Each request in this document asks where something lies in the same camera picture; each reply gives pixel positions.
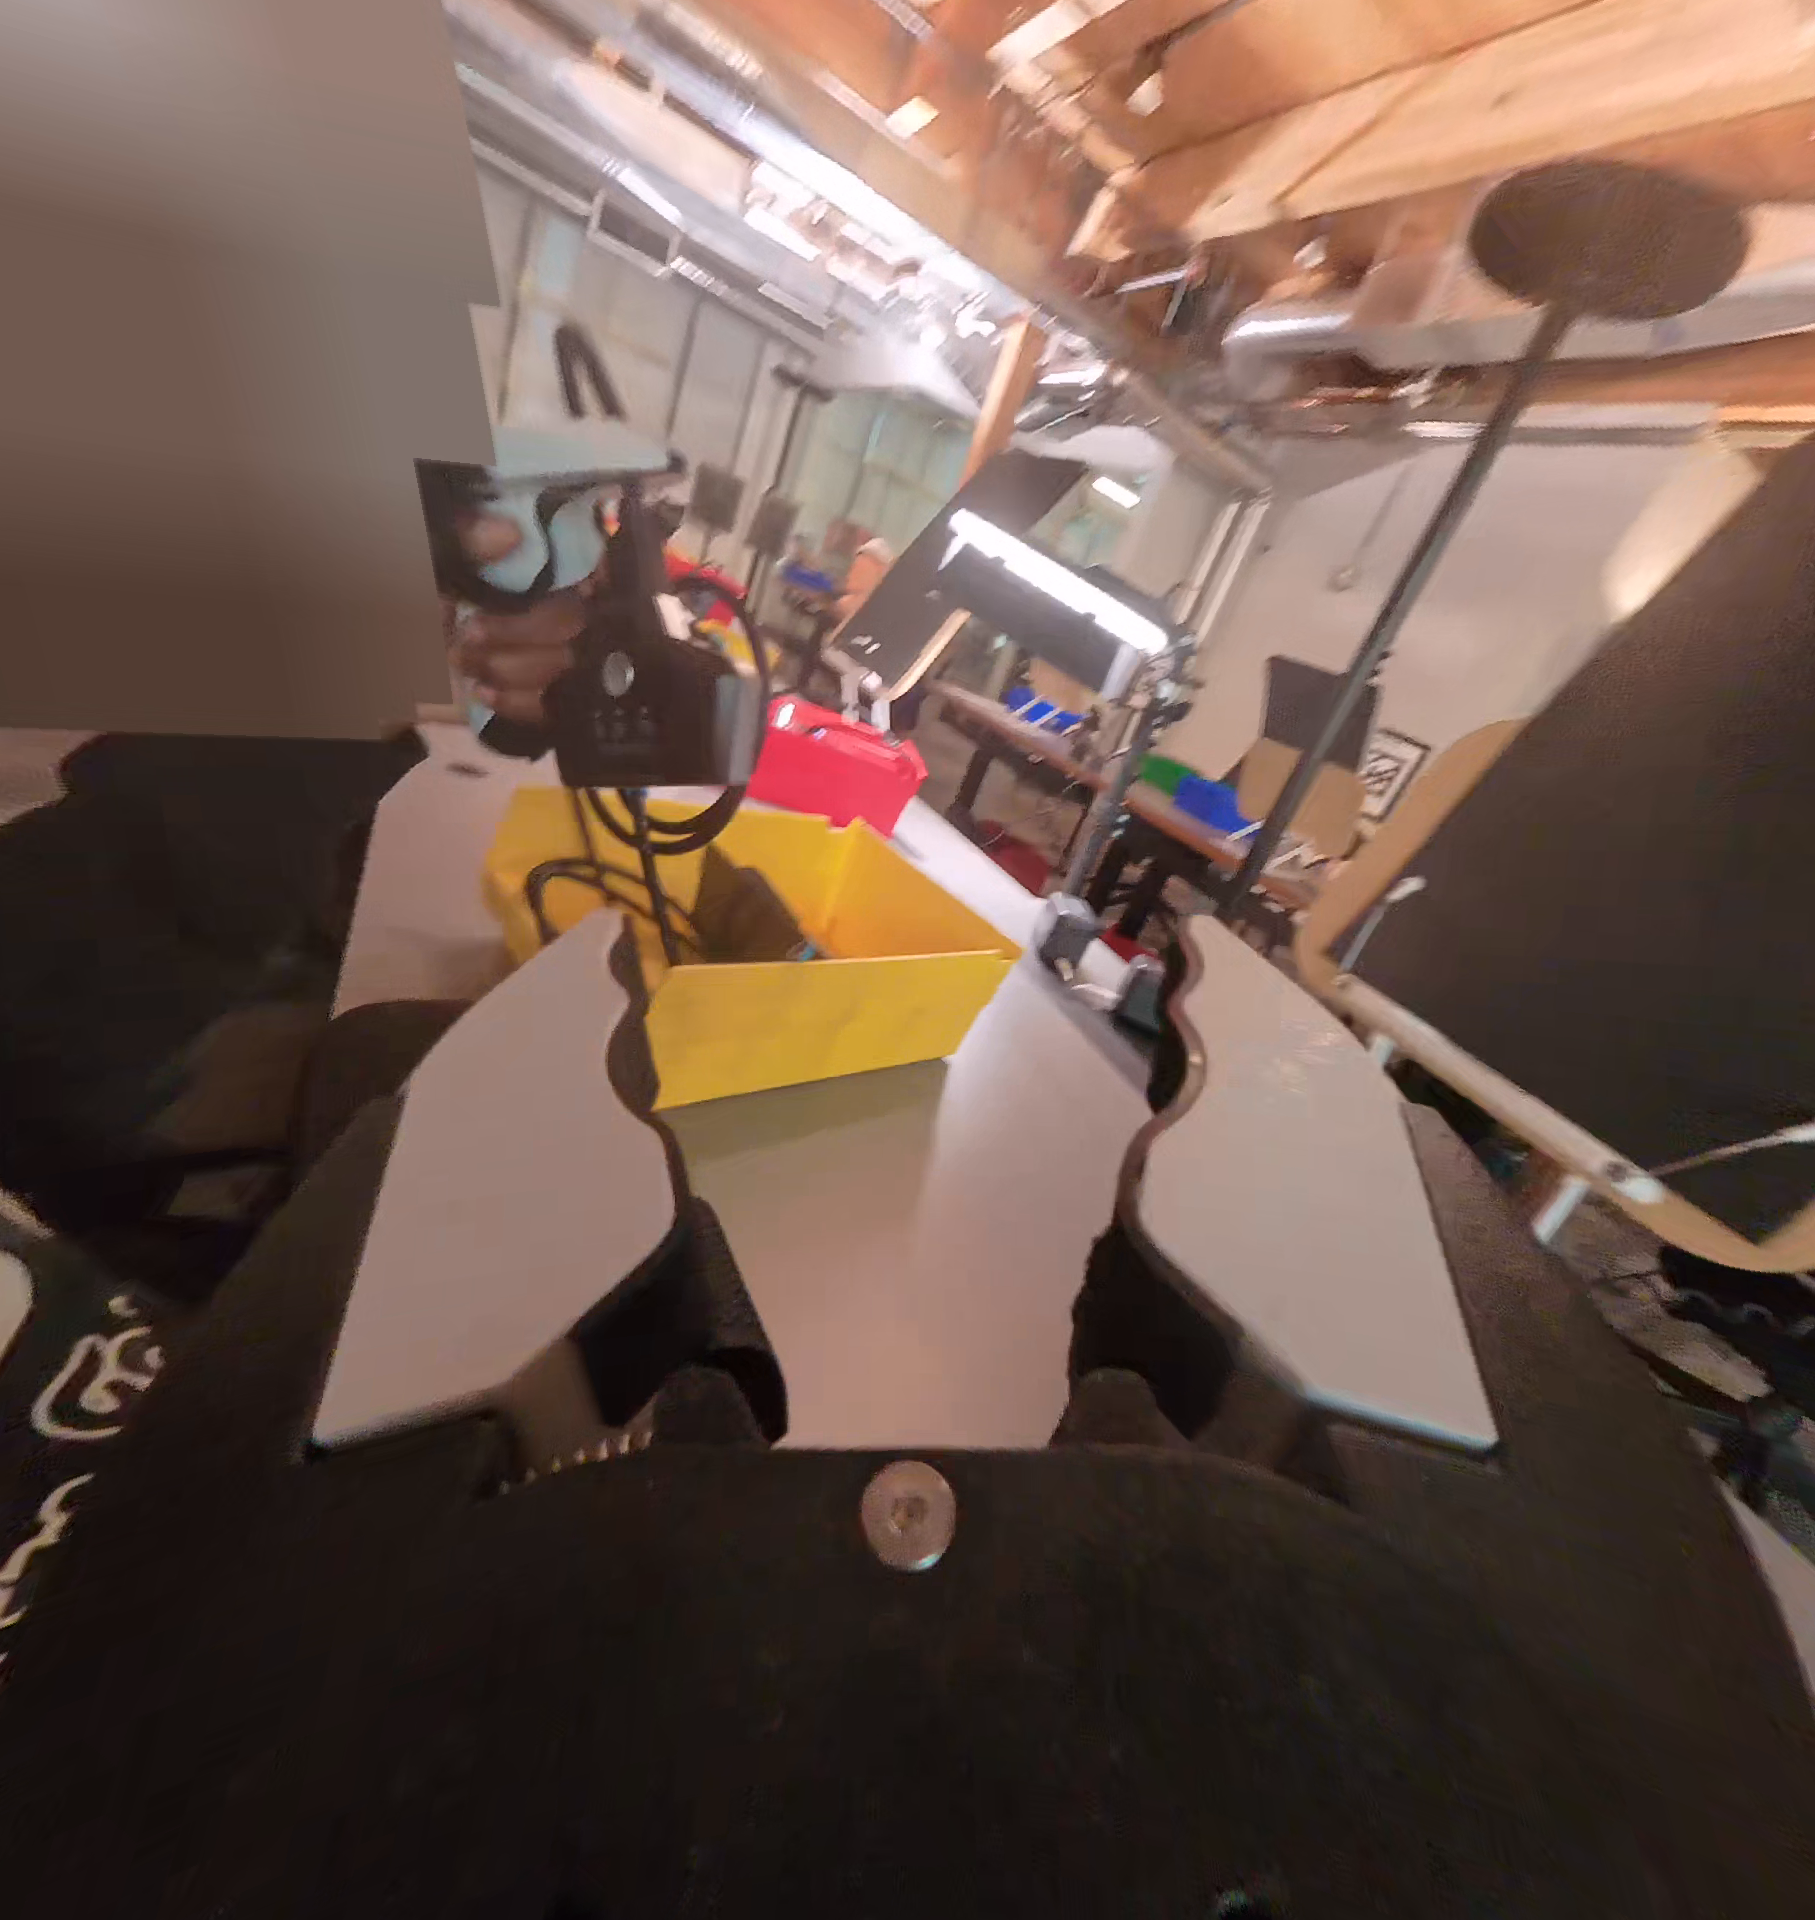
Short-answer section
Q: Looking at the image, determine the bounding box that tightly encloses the black stand pole with disc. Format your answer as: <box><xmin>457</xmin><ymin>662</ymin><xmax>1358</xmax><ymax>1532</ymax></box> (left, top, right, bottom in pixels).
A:
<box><xmin>1231</xmin><ymin>154</ymin><xmax>1752</xmax><ymax>918</ymax></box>

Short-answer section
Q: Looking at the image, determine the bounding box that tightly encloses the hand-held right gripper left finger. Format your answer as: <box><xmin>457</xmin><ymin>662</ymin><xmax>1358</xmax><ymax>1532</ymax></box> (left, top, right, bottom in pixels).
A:
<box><xmin>310</xmin><ymin>909</ymin><xmax>744</xmax><ymax>1462</ymax></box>

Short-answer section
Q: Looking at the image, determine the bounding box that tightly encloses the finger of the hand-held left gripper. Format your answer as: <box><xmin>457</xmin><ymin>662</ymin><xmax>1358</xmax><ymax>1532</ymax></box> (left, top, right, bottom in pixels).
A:
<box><xmin>702</xmin><ymin>662</ymin><xmax>769</xmax><ymax>783</ymax></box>

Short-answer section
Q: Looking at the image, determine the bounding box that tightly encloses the wooden workbench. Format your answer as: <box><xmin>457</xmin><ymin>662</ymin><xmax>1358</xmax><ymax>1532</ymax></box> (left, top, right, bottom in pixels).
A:
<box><xmin>929</xmin><ymin>676</ymin><xmax>1317</xmax><ymax>918</ymax></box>

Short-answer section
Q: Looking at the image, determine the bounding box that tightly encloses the small black tan-edged panel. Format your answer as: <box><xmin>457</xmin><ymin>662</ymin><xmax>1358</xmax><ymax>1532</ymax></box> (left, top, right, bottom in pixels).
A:
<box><xmin>1238</xmin><ymin>655</ymin><xmax>1381</xmax><ymax>850</ymax></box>

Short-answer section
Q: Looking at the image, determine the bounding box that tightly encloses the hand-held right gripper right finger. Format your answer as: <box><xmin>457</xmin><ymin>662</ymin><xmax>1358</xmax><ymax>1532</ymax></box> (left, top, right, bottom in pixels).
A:
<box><xmin>1072</xmin><ymin>913</ymin><xmax>1499</xmax><ymax>1455</ymax></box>

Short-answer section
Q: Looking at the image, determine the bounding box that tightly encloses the black hdmi cable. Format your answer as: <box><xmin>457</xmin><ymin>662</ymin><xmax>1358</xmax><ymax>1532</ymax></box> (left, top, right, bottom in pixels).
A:
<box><xmin>523</xmin><ymin>789</ymin><xmax>713</xmax><ymax>968</ymax></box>

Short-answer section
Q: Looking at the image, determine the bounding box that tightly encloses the person's left hand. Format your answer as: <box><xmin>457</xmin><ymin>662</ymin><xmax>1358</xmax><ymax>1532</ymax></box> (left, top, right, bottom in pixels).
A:
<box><xmin>451</xmin><ymin>597</ymin><xmax>594</xmax><ymax>728</ymax></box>

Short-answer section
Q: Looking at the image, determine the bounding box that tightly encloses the black white marker sign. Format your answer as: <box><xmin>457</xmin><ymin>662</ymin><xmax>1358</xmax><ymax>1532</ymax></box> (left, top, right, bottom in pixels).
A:
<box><xmin>1353</xmin><ymin>728</ymin><xmax>1432</xmax><ymax>821</ymax></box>

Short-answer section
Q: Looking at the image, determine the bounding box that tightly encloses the led light panel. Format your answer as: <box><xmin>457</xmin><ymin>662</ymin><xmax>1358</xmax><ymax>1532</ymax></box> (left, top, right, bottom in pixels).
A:
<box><xmin>843</xmin><ymin>451</ymin><xmax>1197</xmax><ymax>694</ymax></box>

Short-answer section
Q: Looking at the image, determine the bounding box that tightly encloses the person's black printed sweatshirt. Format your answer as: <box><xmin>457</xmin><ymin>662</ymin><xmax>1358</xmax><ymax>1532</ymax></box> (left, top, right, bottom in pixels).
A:
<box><xmin>0</xmin><ymin>728</ymin><xmax>451</xmax><ymax>1890</ymax></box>

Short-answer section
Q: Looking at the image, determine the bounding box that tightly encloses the yellow plastic bin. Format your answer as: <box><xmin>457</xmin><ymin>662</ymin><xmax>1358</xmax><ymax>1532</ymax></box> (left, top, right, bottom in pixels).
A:
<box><xmin>486</xmin><ymin>783</ymin><xmax>1025</xmax><ymax>1117</ymax></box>

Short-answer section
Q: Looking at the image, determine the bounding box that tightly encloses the black wood-trimmed divider panel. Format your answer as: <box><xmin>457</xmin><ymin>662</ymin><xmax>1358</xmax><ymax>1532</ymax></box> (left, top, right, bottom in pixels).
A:
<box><xmin>1288</xmin><ymin>428</ymin><xmax>1815</xmax><ymax>1283</ymax></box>

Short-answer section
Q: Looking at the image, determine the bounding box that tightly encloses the red plastic bin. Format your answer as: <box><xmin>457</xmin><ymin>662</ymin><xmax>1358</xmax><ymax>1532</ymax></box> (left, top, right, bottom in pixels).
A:
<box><xmin>744</xmin><ymin>694</ymin><xmax>929</xmax><ymax>834</ymax></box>

